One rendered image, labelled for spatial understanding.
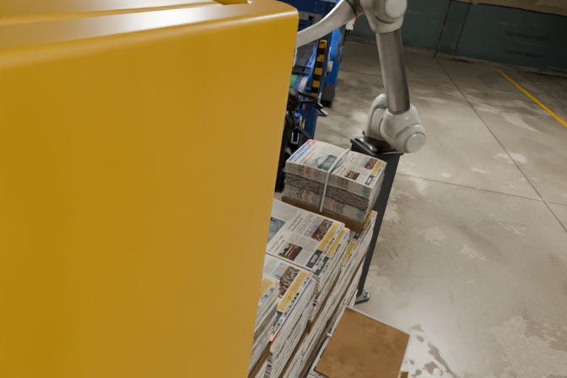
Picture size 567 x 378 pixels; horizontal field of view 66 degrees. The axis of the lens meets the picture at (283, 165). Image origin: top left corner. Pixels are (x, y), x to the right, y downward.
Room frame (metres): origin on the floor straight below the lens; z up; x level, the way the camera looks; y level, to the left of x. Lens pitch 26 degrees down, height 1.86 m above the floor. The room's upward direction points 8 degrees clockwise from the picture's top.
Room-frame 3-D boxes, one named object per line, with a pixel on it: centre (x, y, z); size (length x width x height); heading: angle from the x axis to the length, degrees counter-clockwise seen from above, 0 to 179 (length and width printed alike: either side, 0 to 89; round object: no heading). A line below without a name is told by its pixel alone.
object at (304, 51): (4.86, 0.15, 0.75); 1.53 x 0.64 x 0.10; 175
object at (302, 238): (1.16, -0.01, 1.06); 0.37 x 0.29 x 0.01; 69
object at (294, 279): (0.90, 0.09, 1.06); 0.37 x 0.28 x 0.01; 69
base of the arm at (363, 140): (2.15, -0.46, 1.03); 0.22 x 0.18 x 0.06; 29
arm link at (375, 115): (2.12, -0.47, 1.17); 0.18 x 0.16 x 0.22; 19
